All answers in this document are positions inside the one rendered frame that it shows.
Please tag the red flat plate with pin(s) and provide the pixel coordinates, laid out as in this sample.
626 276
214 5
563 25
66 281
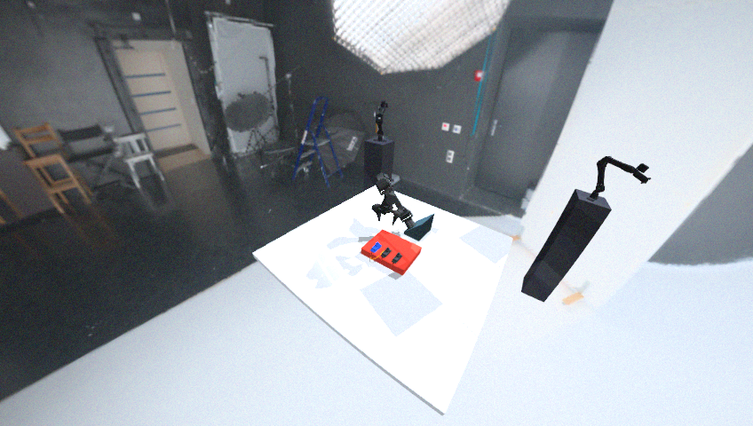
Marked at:
398 253

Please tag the blue micro servo with orange cable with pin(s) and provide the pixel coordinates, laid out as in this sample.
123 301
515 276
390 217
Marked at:
375 249

